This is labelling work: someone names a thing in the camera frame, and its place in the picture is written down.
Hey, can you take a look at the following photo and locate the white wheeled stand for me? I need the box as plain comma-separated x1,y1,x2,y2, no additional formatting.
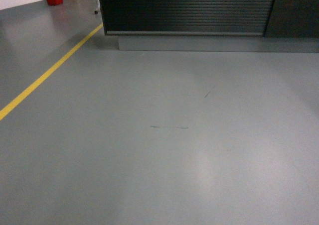
94,0,100,14

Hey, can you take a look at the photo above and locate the black checkout counter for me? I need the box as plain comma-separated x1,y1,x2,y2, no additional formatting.
100,0,319,53

